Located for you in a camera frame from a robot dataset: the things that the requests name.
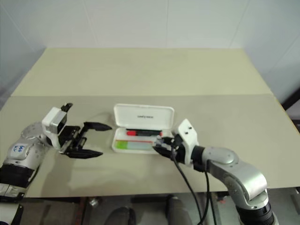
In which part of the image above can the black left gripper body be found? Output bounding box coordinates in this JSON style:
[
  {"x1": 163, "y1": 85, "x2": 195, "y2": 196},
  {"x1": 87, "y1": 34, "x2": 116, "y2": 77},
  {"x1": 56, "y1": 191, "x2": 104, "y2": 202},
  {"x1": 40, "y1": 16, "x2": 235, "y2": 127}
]
[{"x1": 57, "y1": 125, "x2": 88, "y2": 155}]

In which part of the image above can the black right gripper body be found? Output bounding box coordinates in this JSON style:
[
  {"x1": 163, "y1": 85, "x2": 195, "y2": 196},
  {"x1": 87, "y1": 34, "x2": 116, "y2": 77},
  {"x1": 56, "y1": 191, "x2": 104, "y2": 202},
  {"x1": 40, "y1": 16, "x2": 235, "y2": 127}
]
[{"x1": 167, "y1": 136, "x2": 186, "y2": 163}]

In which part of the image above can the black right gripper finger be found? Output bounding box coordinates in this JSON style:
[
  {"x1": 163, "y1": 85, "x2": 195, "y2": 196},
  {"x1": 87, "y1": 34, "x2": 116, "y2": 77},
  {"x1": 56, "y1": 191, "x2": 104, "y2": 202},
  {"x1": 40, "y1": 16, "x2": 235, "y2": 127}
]
[
  {"x1": 152, "y1": 145, "x2": 175, "y2": 161},
  {"x1": 156, "y1": 136, "x2": 174, "y2": 146}
]

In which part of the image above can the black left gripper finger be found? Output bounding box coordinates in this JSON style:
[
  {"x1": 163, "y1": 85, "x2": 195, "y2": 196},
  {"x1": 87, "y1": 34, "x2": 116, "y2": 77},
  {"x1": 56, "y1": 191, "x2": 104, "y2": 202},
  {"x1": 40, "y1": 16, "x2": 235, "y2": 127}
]
[
  {"x1": 64, "y1": 149, "x2": 104, "y2": 160},
  {"x1": 81, "y1": 121, "x2": 113, "y2": 135}
]

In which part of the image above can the red and black marker pen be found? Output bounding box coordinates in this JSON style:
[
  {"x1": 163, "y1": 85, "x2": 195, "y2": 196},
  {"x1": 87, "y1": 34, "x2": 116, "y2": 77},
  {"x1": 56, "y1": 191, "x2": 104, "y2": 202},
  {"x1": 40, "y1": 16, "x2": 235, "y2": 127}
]
[{"x1": 126, "y1": 130, "x2": 164, "y2": 137}]

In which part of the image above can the white hinged pencil case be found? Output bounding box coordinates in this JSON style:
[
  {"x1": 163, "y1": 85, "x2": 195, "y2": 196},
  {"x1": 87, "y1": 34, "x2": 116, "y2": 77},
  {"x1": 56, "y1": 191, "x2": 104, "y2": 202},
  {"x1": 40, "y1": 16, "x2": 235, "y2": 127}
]
[{"x1": 112, "y1": 104, "x2": 175, "y2": 155}]

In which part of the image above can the round metal knob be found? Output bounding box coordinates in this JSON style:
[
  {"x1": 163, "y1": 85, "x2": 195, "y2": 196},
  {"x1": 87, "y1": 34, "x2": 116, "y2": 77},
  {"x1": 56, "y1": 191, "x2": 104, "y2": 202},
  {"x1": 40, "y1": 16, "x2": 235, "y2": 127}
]
[{"x1": 88, "y1": 197, "x2": 101, "y2": 209}]

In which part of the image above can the grey rounded shape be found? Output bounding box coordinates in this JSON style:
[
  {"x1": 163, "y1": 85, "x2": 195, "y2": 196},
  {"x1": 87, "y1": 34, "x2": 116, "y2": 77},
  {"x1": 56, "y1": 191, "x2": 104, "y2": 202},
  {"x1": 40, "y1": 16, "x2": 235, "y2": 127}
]
[{"x1": 165, "y1": 194, "x2": 193, "y2": 225}]

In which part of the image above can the metal table leg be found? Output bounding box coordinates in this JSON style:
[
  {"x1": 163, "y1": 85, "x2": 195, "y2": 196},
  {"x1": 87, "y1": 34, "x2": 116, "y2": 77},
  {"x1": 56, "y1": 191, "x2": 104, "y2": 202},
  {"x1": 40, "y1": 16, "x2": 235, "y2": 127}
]
[{"x1": 212, "y1": 191, "x2": 227, "y2": 225}]

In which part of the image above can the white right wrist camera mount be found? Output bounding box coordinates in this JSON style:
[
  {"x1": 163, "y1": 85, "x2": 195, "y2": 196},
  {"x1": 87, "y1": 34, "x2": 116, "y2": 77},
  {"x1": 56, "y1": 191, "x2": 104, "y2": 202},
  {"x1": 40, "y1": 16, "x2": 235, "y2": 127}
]
[{"x1": 172, "y1": 119, "x2": 200, "y2": 165}]

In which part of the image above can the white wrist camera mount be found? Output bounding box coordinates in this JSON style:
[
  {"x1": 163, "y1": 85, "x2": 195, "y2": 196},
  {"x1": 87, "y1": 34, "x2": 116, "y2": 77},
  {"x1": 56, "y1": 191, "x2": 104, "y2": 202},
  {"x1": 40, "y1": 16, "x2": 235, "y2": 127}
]
[
  {"x1": 41, "y1": 102, "x2": 75, "y2": 151},
  {"x1": 172, "y1": 119, "x2": 200, "y2": 165}
]

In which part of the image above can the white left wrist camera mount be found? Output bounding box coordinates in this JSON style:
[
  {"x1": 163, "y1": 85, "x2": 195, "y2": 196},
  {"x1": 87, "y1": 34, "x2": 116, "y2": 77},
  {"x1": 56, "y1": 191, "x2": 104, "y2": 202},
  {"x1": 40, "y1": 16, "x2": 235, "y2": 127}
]
[{"x1": 41, "y1": 102, "x2": 75, "y2": 151}]

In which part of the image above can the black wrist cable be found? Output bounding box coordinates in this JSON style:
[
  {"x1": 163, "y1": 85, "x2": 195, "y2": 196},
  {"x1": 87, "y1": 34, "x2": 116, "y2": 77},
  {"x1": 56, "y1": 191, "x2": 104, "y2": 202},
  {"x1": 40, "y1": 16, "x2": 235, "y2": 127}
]
[{"x1": 171, "y1": 140, "x2": 203, "y2": 225}]

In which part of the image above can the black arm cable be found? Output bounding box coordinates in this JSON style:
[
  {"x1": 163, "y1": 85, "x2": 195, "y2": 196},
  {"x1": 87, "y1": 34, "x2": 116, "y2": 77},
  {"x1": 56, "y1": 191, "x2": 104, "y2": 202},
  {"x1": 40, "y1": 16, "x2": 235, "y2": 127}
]
[{"x1": 194, "y1": 161, "x2": 214, "y2": 225}]

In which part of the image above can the dark furniture frame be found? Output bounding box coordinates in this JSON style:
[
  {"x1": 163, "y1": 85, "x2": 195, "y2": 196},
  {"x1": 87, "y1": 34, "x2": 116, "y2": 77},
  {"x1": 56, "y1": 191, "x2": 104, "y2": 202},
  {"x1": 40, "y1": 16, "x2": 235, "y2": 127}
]
[{"x1": 280, "y1": 77, "x2": 300, "y2": 135}]

